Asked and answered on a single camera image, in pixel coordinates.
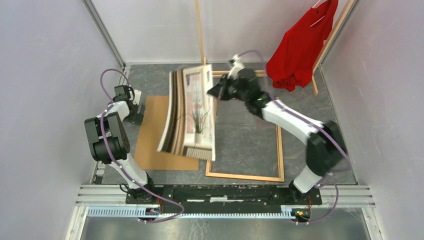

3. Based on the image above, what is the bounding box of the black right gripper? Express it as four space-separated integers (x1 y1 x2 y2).
208 73 250 102

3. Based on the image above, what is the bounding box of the wooden picture frame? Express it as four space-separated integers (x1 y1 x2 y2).
204 69 286 183

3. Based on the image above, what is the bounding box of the brown fibreboard backing board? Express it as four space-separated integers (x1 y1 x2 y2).
134 96 199 171

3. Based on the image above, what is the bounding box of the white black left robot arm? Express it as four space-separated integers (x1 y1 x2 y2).
84 85 157 204

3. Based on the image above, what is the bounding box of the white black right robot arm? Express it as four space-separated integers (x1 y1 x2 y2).
207 68 348 204

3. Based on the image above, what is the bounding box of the wooden clothes rack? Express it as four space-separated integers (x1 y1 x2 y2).
194 0 358 96

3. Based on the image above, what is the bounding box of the red t-shirt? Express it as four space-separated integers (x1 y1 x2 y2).
266 0 339 92

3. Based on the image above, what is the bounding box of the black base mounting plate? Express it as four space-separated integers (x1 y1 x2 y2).
125 184 323 214

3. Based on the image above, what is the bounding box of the white clothes hanger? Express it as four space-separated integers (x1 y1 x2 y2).
310 0 327 28

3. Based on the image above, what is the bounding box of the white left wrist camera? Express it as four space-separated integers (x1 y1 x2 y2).
132 89 142 105

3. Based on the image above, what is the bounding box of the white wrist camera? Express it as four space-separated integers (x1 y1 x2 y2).
227 54 245 79
132 89 142 105

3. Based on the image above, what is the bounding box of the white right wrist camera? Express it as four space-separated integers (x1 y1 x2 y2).
227 54 245 79

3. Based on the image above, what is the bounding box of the aluminium rail frame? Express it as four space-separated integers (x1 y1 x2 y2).
64 0 387 240

